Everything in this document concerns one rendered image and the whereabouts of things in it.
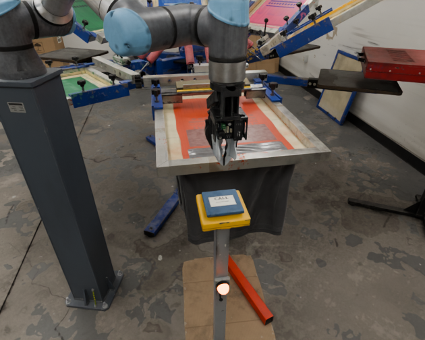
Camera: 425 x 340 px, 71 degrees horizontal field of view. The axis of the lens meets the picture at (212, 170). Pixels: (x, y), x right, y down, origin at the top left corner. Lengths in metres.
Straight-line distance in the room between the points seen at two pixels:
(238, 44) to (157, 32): 0.15
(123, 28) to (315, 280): 1.70
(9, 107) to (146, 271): 1.16
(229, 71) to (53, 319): 1.61
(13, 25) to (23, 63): 0.11
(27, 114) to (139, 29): 0.74
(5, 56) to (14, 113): 0.19
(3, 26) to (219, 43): 0.77
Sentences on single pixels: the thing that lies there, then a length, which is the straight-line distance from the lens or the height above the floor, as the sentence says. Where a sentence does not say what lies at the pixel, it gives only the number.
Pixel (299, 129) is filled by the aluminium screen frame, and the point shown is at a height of 0.99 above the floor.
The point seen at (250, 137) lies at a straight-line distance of 1.19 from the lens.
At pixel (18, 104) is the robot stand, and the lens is 1.23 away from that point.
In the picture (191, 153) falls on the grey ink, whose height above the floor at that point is 0.96.
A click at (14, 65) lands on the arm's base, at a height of 1.25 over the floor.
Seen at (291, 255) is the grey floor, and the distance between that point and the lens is 2.03.
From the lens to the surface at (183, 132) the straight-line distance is 1.22.
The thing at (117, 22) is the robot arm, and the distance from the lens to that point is 0.56.
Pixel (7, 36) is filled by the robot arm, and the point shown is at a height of 1.33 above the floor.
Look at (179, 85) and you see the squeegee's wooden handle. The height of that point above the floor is 1.06.
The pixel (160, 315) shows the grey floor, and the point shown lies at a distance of 1.75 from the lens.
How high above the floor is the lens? 1.48
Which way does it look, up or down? 33 degrees down
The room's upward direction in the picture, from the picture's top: straight up
